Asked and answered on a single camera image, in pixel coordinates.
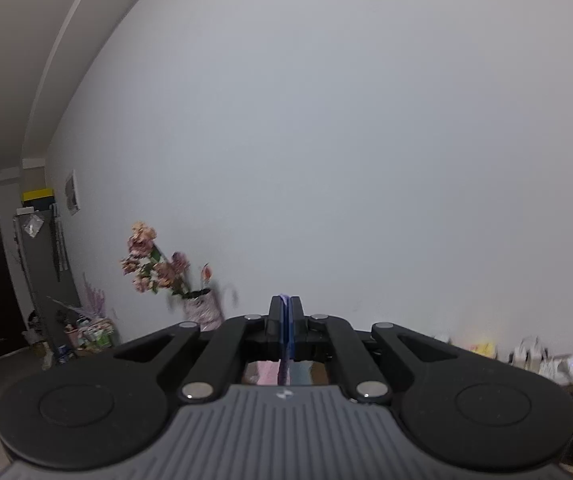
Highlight pink blue mesh garment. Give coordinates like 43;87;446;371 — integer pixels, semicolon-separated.
241;361;329;386

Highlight patterned flower vase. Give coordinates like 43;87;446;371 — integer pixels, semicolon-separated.
182;287;224;332

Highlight pink artificial flowers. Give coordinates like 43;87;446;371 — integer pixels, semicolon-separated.
120;221;213;299

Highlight white power strip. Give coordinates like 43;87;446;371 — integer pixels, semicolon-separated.
507;337;573;386

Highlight grey cabinet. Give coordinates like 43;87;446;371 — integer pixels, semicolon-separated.
13;208;81;356

